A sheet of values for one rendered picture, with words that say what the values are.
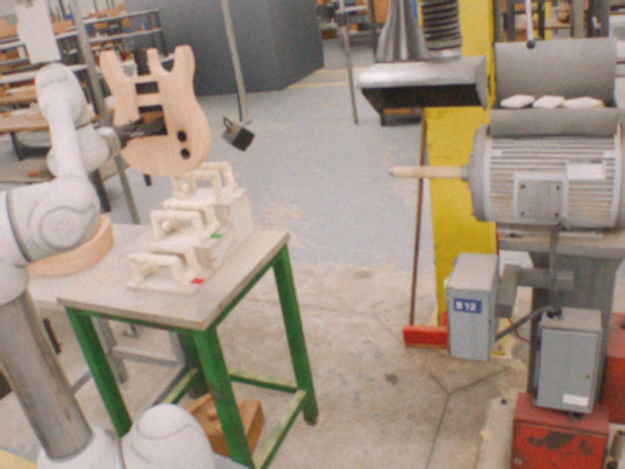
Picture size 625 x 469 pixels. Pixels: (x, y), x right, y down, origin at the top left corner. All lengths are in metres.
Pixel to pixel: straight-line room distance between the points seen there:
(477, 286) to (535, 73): 0.56
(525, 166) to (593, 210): 0.18
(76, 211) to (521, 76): 1.07
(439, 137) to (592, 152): 1.14
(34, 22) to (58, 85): 1.51
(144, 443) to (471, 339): 0.75
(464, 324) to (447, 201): 1.28
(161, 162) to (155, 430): 0.91
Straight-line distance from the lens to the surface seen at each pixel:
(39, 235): 0.95
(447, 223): 2.56
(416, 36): 1.32
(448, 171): 1.49
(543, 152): 1.37
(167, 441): 1.25
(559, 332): 1.46
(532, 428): 1.65
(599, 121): 1.36
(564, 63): 1.47
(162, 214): 1.89
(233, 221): 1.94
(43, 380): 1.15
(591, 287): 1.50
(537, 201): 1.35
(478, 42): 2.30
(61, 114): 1.36
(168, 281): 1.85
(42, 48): 2.98
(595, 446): 1.68
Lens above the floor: 1.79
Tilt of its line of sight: 25 degrees down
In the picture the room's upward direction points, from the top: 9 degrees counter-clockwise
